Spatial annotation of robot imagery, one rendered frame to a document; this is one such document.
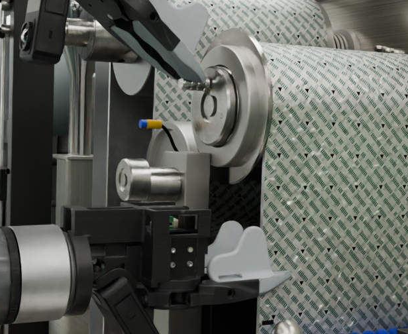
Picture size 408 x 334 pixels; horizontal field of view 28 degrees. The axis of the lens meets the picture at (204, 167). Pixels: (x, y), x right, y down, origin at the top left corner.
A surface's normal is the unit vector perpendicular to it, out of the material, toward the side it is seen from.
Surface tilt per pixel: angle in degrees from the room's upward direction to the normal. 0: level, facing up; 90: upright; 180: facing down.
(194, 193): 90
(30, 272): 79
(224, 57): 90
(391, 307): 90
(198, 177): 90
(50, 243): 44
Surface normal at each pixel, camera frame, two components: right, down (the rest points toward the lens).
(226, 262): 0.49, 0.07
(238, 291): 0.75, 0.06
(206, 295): 0.23, 0.06
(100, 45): 0.38, 0.57
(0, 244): 0.35, -0.66
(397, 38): -0.88, 0.00
